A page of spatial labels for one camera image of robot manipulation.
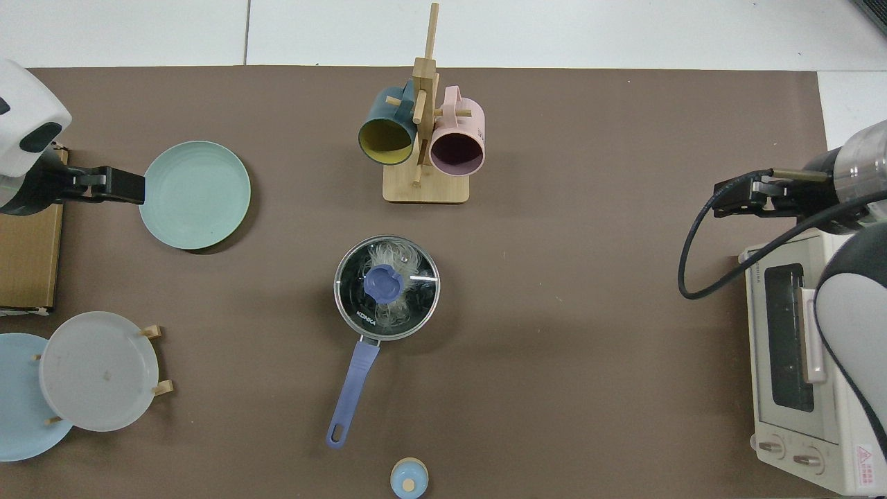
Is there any pale green plate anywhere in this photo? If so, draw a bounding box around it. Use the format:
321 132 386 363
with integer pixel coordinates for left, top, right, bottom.
138 141 252 251

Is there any pink cup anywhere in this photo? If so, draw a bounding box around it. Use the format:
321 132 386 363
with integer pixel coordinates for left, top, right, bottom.
428 86 486 177

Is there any black pot with purple handle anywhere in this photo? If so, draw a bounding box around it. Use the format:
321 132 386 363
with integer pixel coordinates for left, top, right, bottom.
326 234 440 450

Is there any pale toaster oven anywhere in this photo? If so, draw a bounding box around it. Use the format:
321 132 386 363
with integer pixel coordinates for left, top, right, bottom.
737 231 887 497

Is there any wooden cup stand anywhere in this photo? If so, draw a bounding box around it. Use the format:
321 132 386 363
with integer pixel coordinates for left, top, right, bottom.
383 2 471 204

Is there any brown table cloth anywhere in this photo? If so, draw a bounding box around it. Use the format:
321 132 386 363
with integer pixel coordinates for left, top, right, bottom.
0 66 837 499

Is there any glass lid with blue knob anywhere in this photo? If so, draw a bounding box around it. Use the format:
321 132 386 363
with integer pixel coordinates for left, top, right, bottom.
335 236 440 340

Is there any small blue round thing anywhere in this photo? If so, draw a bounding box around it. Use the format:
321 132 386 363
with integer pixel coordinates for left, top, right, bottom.
390 457 429 499

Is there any dark grey panel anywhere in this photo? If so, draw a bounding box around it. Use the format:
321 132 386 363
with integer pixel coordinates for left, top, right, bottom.
851 0 887 35

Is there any dark teal cup yellow inside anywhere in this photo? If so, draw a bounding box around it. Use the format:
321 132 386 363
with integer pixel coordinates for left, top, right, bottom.
358 79 420 166

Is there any light blue plate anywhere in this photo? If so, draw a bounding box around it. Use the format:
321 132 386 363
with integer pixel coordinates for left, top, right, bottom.
0 333 74 462

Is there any grey plate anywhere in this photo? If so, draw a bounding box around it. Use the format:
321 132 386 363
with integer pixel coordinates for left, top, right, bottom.
39 311 160 433

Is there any white vermicelli bundle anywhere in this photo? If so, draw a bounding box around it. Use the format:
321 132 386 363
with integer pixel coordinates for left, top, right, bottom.
360 239 430 330

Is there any wooden plate rack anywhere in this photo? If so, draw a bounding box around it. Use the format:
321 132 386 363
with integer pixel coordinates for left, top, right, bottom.
31 324 174 425

